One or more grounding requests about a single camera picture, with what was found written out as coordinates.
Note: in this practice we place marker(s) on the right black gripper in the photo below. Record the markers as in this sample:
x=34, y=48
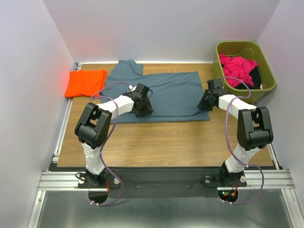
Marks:
x=202, y=103

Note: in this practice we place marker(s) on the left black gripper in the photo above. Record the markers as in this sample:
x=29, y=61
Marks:
x=148, y=108

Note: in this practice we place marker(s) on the folded orange t-shirt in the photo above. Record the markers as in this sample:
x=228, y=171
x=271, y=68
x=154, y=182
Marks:
x=85, y=83

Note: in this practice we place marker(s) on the olive green plastic bin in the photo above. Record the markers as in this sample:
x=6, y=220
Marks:
x=251, y=51

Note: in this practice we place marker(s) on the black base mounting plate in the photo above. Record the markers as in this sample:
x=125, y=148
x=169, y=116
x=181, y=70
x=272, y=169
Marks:
x=148, y=183

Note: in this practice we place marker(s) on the crumpled black t-shirt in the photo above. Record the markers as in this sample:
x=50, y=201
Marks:
x=255, y=78

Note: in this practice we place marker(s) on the blue-grey t-shirt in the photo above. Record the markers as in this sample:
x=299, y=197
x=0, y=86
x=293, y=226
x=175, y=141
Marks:
x=174, y=96

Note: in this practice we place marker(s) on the aluminium extrusion rail frame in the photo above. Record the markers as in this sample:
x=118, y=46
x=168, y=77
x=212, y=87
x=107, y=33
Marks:
x=267, y=201

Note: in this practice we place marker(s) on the crumpled pink t-shirt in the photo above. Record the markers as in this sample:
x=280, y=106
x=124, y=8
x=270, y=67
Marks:
x=239, y=68

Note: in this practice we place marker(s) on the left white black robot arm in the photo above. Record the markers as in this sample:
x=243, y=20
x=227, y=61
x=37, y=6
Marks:
x=93, y=126

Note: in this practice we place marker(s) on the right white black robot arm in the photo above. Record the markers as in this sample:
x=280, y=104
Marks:
x=254, y=129

